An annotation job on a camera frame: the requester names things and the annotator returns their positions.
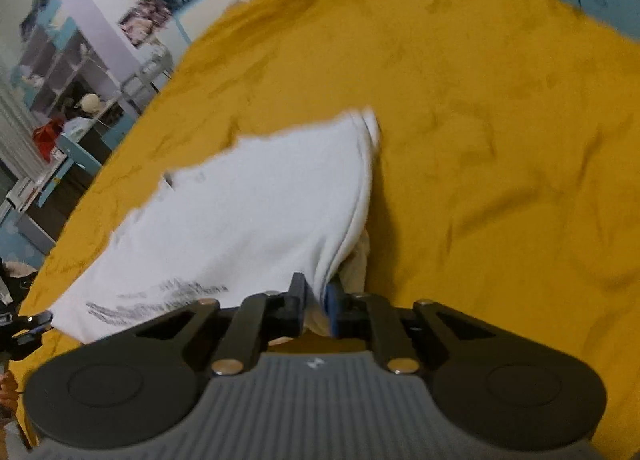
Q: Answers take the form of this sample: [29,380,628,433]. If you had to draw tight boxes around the white metal rack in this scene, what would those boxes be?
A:
[120,42,176,101]

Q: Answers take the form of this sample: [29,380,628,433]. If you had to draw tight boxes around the person's left hand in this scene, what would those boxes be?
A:
[0,372,18,423]

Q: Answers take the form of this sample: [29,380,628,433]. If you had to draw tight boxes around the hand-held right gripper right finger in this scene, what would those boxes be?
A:
[324,281,503,376]

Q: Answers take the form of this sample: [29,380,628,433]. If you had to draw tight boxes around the red bag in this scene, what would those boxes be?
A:
[32,117,65,163]

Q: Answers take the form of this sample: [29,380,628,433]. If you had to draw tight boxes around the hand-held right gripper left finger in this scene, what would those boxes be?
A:
[132,271,308,375]

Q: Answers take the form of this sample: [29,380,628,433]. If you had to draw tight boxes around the grey curtain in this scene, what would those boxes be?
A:
[0,85,43,181]

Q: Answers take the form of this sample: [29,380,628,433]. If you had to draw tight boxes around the white printed sweatshirt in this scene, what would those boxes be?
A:
[50,107,383,346]

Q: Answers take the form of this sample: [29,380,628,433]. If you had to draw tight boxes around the blue chair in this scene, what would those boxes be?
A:
[55,134,103,176]

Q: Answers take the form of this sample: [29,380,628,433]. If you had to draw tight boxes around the open shelf unit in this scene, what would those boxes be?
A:
[15,0,131,116]

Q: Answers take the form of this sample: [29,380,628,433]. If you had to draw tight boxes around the mustard yellow quilt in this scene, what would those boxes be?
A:
[10,0,640,460]

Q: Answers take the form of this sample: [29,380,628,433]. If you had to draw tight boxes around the blue edged desk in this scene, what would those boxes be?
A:
[0,160,68,223]

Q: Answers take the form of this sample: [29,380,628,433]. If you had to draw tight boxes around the white plastic bag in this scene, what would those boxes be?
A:
[65,117,96,137]

